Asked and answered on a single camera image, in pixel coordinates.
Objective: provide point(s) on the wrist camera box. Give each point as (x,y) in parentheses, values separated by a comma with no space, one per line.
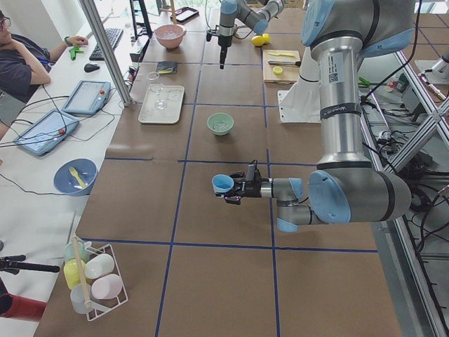
(252,170)

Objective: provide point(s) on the wooden cutting board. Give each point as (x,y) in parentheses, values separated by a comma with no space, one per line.
(290,74)

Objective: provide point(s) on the clear ice cubes pile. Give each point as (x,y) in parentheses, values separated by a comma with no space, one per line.
(220,127)

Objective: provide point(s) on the yellow plastic cup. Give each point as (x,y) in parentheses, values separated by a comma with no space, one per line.
(71,273)

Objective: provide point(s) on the yellow lemon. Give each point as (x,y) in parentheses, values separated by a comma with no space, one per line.
(266,38)
(258,41)

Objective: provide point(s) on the black computer mouse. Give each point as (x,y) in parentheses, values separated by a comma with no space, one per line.
(91,67)

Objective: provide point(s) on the yellow plastic knife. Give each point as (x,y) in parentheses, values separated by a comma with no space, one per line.
(292,55)

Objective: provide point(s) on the green ceramic bowl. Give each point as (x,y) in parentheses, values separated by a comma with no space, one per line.
(220,117)

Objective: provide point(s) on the yellow plastic fork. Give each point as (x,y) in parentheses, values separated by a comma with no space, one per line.
(75,175)

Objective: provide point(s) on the grey plastic cup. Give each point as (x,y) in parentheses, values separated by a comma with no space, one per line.
(78,300)

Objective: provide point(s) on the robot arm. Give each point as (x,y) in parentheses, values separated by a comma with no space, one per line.
(256,20)
(344,188)

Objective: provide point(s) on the green toy object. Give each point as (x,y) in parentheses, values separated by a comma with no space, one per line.
(74,51)

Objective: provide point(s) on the steel muddler black tip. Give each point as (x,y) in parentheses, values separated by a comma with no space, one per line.
(285,63)

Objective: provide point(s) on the pink plastic cup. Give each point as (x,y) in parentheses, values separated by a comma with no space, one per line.
(107,287)

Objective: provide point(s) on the aluminium frame post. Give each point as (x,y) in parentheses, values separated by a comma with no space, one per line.
(93,18)

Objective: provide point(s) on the teach pendant tablet far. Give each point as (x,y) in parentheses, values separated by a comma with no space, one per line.
(87,98)

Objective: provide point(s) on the cream bear serving tray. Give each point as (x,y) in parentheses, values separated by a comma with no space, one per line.
(173,95)

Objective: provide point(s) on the blue bowl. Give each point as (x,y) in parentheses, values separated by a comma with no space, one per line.
(67,185)

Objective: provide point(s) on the clear wine glass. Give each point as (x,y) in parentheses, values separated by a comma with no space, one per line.
(155,85)

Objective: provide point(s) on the pink bowl of ice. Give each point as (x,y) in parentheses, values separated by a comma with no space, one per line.
(170,36)

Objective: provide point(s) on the seated person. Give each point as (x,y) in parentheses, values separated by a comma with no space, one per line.
(25,65)

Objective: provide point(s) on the light blue plastic cup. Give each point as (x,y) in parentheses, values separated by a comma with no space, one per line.
(222,183)

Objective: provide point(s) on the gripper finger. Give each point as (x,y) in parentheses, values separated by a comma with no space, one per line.
(236,200)
(238,175)
(223,56)

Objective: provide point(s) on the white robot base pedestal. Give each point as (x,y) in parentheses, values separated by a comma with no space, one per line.
(301,103)

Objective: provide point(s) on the teach pendant tablet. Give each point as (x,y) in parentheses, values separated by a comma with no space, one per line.
(87,98)
(45,134)

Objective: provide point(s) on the teach pendant tablet near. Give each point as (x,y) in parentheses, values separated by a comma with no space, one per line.
(45,134)

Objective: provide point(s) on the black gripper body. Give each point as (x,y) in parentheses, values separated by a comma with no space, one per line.
(223,41)
(253,189)

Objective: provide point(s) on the white wire cup rack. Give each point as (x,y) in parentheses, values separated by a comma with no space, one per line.
(83,252)

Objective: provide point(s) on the white plastic cup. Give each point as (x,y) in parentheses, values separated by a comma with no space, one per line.
(99,266)

